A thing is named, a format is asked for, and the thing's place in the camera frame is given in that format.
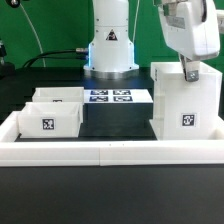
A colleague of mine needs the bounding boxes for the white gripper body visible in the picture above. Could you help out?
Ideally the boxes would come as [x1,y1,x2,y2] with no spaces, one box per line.
[154,0,220,61]

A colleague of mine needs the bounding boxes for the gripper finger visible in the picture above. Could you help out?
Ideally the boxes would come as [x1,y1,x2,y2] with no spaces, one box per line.
[181,56,200,82]

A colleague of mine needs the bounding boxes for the white drawer cabinet box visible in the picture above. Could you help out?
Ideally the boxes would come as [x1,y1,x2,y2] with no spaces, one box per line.
[150,62,222,140]

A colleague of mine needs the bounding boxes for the white front drawer tray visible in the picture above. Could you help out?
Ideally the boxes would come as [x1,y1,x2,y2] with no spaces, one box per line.
[18,102,83,138]

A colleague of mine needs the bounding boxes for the white drawer tray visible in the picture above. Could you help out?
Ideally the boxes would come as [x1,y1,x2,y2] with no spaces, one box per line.
[18,102,83,138]
[32,87,84,103]

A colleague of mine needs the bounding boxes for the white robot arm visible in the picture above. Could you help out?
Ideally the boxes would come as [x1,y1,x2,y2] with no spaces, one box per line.
[84,0,220,82]

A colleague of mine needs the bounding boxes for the white rear drawer tray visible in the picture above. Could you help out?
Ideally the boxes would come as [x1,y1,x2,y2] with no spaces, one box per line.
[32,87,84,103]

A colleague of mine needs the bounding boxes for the white fiducial marker sheet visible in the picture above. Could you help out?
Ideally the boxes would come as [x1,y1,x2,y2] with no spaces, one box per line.
[84,89,153,104]

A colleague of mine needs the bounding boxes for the black stand at left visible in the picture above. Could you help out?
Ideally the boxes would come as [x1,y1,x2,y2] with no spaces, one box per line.
[0,38,15,77]

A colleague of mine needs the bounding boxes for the white U-shaped fence frame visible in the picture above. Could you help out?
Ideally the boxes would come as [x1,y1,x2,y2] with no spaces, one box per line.
[0,111,224,167]

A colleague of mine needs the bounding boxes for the white thin cable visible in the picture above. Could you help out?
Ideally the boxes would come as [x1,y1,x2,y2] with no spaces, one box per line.
[19,3,47,68]

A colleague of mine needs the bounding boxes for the black cables at base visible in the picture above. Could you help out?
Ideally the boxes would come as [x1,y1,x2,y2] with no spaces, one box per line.
[21,47,90,69]

